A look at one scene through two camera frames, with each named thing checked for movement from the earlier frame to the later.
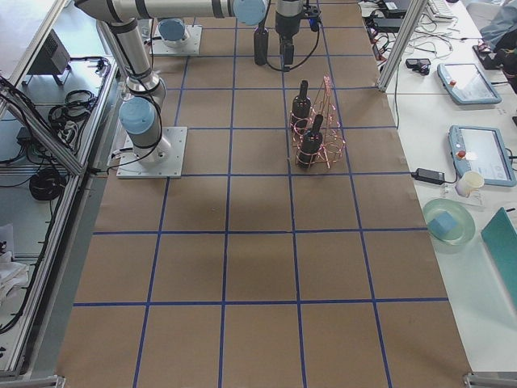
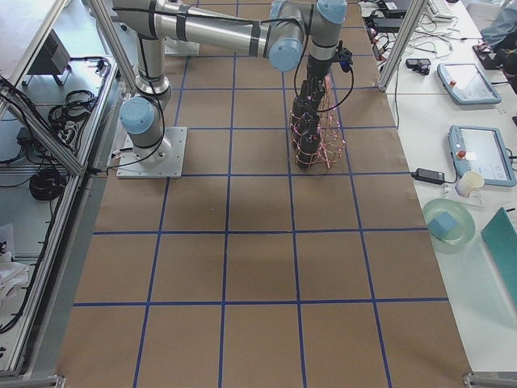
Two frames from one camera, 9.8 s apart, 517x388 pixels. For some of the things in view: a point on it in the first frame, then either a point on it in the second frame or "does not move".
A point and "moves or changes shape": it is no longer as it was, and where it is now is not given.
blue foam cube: [443, 224] does not move
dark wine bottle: [261, 41] moves or changes shape
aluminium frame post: [401, 50] does not move
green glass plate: [448, 221] does not move
